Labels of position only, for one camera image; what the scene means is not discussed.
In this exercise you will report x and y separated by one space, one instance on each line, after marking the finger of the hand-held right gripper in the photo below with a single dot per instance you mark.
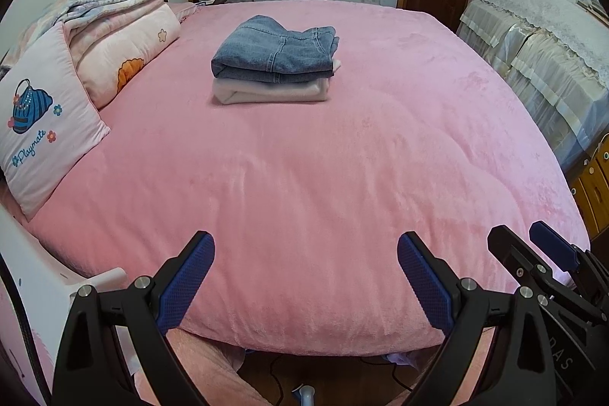
556 244
514 254

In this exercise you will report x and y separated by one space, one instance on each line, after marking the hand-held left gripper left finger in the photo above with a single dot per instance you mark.
188 277

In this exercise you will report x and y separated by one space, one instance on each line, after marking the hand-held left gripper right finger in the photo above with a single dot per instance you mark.
426 280

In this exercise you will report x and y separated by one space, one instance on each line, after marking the blue denim jacket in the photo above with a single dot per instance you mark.
266 49

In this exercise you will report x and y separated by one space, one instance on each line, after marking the yellow wooden drawer cabinet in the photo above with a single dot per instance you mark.
594 187

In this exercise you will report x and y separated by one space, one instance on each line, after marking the pink fleece bed blanket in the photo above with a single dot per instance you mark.
309 196

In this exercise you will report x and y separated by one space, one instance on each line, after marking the white plastic chair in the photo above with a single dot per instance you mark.
28 244

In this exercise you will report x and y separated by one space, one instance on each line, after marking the light blue metal pole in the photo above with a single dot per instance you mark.
304 395

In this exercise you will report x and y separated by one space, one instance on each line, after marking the cream lace covered furniture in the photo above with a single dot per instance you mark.
537 54

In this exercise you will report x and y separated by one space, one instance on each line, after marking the white folded sweater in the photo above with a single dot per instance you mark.
266 94

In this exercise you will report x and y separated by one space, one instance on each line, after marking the pink printed pillow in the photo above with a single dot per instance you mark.
43 125

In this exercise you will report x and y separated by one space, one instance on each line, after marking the folded floral quilt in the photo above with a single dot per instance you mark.
123 35

